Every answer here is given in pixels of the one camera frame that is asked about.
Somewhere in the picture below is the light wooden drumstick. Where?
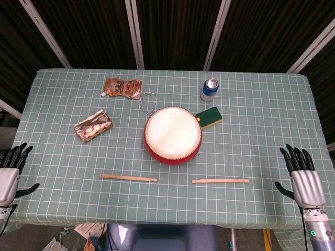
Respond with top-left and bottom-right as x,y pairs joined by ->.
99,174 -> 159,183
191,178 -> 251,184

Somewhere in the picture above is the gold foil snack package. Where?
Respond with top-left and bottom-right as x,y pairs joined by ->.
74,109 -> 113,144

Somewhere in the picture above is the silver metal chain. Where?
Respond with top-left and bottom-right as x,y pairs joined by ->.
139,92 -> 158,115

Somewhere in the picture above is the white metal table leg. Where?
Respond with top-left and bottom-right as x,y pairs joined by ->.
229,226 -> 238,251

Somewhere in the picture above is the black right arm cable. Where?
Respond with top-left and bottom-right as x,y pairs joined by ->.
297,206 -> 309,251

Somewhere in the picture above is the green and yellow sponge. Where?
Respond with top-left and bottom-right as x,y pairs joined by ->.
195,106 -> 224,130

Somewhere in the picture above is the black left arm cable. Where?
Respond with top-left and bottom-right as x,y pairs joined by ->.
0,204 -> 18,236

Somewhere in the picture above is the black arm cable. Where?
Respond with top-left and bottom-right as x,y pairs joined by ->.
0,204 -> 18,236
297,206 -> 309,251

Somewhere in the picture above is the orange snack bag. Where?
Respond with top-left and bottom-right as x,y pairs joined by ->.
83,235 -> 102,251

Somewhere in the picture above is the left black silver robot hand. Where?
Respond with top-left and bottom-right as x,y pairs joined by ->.
0,142 -> 40,208

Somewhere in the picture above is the orange sauce pouch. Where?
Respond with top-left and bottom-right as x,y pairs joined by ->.
100,77 -> 143,100

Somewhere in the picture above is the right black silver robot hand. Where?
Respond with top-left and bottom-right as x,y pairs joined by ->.
274,144 -> 327,210

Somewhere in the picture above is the white printed paper sheet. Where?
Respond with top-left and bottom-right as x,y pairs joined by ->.
74,223 -> 106,240

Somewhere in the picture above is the white partition frame post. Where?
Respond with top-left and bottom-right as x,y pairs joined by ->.
125,0 -> 145,70
19,0 -> 72,69
0,99 -> 23,120
286,19 -> 335,74
203,0 -> 231,71

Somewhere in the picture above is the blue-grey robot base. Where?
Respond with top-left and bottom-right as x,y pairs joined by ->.
106,223 -> 218,251

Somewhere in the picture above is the blue drink can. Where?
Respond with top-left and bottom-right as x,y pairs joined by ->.
200,77 -> 219,102

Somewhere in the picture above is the green grid tablecloth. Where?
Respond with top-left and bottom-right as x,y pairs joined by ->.
0,68 -> 335,232

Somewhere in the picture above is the red drum with white skin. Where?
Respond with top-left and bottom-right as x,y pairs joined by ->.
143,106 -> 203,167

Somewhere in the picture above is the crumpled white paper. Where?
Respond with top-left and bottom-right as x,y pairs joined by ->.
41,236 -> 63,251

